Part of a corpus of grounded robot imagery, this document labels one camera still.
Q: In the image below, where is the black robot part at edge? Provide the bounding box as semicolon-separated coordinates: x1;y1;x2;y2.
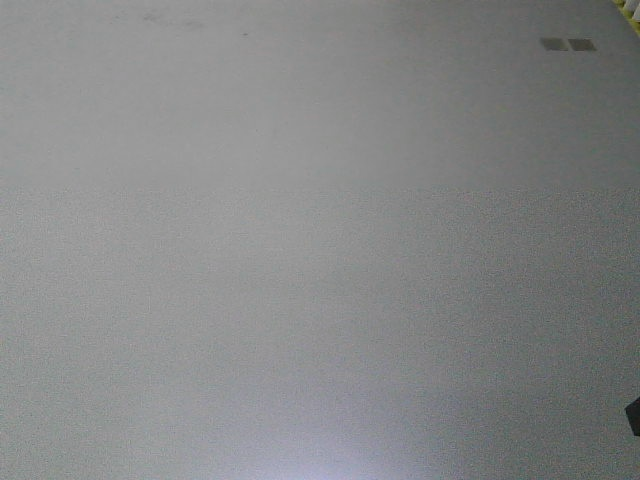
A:
624;398;640;437

